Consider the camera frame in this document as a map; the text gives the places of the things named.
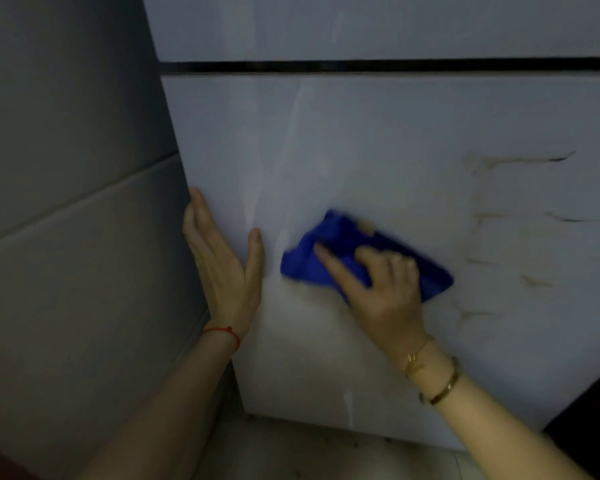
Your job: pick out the person's left hand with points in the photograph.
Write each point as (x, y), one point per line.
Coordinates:
(225, 289)

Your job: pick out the person's right hand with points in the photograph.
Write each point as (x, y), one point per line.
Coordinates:
(387, 304)

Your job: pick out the person's left middle finger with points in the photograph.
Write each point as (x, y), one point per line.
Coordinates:
(189, 229)

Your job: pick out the person's right thumb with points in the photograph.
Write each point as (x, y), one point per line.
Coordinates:
(336, 269)

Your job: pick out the person's left thumb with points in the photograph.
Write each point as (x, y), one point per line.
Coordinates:
(254, 254)

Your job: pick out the blue cleaning cloth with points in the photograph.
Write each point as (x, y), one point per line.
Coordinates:
(330, 234)

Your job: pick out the stained white cabinet panel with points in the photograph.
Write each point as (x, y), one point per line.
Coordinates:
(380, 144)

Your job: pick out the person's right forearm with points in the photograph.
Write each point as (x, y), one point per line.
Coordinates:
(490, 424)

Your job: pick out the person's left forearm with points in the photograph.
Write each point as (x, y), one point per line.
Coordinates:
(170, 414)

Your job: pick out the gold bangle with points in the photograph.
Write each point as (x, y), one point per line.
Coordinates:
(447, 387)

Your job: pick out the plain white cabinet panel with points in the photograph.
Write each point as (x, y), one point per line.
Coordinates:
(380, 24)

